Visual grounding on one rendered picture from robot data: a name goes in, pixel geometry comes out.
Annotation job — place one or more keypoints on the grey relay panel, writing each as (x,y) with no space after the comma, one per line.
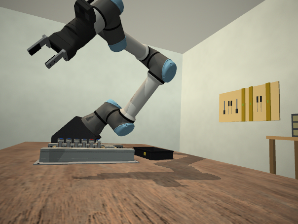
(108,154)

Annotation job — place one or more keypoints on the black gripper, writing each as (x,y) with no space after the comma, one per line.
(75,35)

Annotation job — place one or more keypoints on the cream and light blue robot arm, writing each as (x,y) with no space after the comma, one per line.
(161,70)

